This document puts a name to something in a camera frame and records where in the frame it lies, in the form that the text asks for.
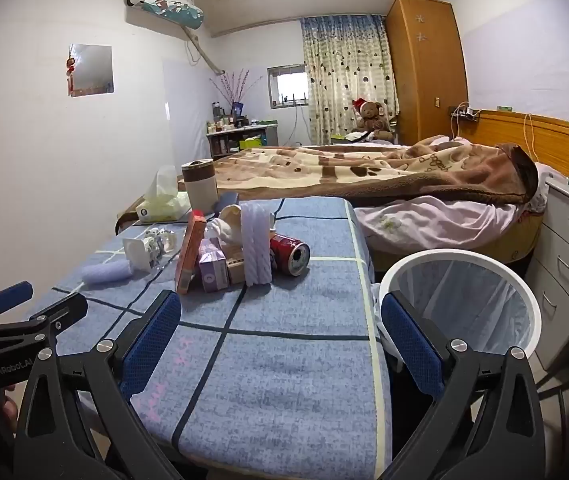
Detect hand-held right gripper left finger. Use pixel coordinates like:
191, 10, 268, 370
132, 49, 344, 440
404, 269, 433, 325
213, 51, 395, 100
13, 289, 185, 480

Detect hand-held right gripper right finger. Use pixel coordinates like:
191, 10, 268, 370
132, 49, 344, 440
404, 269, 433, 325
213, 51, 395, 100
381, 291, 548, 480

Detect lavender ribbed roll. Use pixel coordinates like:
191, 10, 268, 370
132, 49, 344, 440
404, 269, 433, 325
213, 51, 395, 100
81, 259, 132, 287

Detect white yogurt cup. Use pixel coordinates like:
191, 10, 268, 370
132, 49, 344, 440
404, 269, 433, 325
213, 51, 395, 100
122, 236, 160, 272

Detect purple drink carton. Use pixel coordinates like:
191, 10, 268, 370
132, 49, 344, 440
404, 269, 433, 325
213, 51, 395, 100
198, 238, 229, 294

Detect orange box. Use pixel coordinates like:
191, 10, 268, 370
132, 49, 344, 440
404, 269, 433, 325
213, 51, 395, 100
174, 210, 208, 296

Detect crushed clear plastic bottle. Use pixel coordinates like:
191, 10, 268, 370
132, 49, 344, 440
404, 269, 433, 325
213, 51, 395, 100
142, 227, 185, 273

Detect white green medicine box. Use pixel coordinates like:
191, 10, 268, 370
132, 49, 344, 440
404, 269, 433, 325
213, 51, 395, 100
225, 255, 246, 285

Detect white round trash bin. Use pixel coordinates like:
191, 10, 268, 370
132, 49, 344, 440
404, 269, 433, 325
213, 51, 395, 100
377, 249, 542, 376

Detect beige paper bag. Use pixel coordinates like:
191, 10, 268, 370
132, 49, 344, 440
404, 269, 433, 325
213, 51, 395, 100
213, 204, 243, 247

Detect white towel roll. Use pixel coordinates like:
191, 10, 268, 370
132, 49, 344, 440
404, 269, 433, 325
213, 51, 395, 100
240, 201, 274, 287

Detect red drink can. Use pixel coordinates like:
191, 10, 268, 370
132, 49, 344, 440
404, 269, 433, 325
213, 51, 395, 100
269, 234, 311, 277

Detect person's left hand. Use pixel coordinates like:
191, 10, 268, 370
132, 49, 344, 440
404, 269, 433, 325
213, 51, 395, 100
0, 394, 19, 423

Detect clear plastic bin liner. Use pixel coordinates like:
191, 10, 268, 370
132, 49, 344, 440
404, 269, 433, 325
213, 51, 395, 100
369, 260, 530, 356

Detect blue checked table cloth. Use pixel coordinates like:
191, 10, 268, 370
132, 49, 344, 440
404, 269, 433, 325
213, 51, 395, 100
29, 197, 395, 466

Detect pink bed sheet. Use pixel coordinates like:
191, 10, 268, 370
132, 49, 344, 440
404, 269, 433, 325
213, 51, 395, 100
355, 162, 565, 256

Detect yellow tissue pack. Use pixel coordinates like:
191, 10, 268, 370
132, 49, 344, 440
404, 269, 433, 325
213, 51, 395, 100
134, 165, 190, 223

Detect beige brown desktop bin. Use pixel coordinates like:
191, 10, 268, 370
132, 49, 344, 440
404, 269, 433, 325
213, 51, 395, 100
181, 158, 218, 213

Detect grey drawer cabinet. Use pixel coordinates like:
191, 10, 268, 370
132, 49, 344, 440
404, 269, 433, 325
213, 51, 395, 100
529, 175, 569, 371

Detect brown patterned blanket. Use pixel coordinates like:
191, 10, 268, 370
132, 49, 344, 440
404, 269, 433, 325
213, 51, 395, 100
212, 135, 540, 208

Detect brown teddy bear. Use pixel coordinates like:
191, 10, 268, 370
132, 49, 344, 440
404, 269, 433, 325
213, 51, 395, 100
352, 97, 395, 142

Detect group of toiletry bottles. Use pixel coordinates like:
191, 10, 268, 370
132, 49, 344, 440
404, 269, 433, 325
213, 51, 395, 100
207, 102, 250, 133

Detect white shelf desk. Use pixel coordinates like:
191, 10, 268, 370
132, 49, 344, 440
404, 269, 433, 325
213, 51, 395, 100
206, 120, 280, 158

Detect wooden bed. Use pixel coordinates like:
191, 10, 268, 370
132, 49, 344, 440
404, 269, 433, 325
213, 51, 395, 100
114, 109, 569, 266

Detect purple flower branches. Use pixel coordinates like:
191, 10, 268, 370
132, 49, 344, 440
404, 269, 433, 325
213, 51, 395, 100
209, 69, 264, 106

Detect wooden wardrobe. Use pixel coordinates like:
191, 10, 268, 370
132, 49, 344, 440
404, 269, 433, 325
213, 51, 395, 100
385, 0, 469, 146

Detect patterned curtain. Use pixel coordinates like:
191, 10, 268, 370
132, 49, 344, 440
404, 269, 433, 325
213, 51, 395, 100
301, 15, 399, 145

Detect small window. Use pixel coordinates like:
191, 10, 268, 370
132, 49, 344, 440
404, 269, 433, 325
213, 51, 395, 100
267, 64, 309, 108

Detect air conditioner pipe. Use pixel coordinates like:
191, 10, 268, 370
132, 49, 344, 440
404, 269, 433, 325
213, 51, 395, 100
184, 25, 225, 73

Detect reflective wall sheet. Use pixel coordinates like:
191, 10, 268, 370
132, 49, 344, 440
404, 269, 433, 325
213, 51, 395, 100
68, 44, 115, 100

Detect white charging cable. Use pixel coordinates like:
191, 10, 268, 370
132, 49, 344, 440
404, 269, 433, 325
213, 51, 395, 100
523, 112, 535, 161

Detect wall air conditioner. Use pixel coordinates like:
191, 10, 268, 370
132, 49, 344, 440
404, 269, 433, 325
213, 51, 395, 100
124, 0, 204, 30

